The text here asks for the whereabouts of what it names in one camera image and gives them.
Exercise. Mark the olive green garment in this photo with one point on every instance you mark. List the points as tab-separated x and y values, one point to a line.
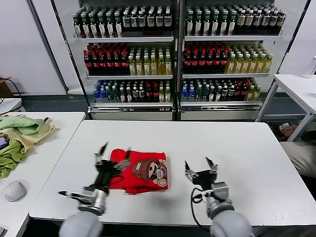
10	158

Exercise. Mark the beverage display shelf unit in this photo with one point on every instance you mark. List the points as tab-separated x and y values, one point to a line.
217	114
130	114

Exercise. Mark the beige fabric object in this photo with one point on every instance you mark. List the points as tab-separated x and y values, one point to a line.
301	155

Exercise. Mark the grey slanted metal post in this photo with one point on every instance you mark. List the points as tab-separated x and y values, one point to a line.
48	47

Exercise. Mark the small dark white cap bottle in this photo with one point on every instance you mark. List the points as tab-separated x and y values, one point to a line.
224	94
122	95
141	95
212	95
129	95
218	95
231	94
135	95

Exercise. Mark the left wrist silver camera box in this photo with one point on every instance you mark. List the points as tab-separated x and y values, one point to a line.
89	195

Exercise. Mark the white rounded desk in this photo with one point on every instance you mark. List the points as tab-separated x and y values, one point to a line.
10	105

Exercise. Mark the purple item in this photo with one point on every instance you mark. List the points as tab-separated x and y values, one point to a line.
3	142

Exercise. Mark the small yellow tea bottle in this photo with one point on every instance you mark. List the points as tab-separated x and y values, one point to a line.
161	95
256	93
250	93
168	95

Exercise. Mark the small clear cup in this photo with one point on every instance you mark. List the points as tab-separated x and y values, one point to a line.
307	76

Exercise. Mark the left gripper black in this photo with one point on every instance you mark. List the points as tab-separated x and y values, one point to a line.
106	172

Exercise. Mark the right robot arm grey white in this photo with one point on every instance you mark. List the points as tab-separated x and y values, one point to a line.
229	222

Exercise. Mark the green cap cream label bottle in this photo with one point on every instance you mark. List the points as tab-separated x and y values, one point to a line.
215	27
118	28
232	27
110	28
85	28
102	28
94	28
189	27
224	27
77	28
198	27
207	27

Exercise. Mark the beige label dark drink bottle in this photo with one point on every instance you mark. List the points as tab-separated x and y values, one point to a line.
257	21
266	21
249	21
281	21
240	21
274	21

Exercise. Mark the cream yellow garment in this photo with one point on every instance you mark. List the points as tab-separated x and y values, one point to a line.
37	140

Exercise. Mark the small blue water bottle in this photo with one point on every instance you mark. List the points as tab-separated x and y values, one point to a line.
184	95
96	95
191	95
103	95

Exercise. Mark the brown cardboard box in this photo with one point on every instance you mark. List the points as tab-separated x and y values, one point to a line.
5	87

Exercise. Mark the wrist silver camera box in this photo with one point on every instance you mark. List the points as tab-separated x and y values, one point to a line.
89	195
219	190

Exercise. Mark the light green garment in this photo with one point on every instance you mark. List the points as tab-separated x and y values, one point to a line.
22	124

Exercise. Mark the black flat device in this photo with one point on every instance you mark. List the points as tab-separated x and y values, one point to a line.
2	230

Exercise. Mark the small green clear bottle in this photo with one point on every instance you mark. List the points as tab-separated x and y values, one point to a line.
116	95
199	95
109	95
205	95

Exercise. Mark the white side table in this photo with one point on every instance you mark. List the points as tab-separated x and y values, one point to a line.
49	158

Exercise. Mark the dark green fabric object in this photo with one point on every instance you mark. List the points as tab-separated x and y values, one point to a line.
309	134

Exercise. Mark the red t-shirt with bear print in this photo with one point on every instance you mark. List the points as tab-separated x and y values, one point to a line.
148	155

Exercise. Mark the white computer mouse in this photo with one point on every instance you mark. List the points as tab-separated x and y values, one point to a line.
15	191

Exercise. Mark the pink clothes pile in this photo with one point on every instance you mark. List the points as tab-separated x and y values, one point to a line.
288	129

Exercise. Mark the white table with metal legs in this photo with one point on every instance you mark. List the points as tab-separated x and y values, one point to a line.
296	86

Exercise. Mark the small red cap cola bottle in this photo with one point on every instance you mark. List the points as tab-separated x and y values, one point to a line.
244	93
156	95
148	95
238	93

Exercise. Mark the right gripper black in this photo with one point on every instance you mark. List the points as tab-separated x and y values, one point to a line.
205	180

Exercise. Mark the white cap dark drink bottle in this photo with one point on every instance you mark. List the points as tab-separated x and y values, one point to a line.
151	21
142	22
159	21
134	22
168	21
126	22

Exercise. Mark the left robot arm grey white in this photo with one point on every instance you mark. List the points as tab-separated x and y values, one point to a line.
81	224

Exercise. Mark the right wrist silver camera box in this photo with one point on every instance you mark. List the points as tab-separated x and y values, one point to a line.
219	190

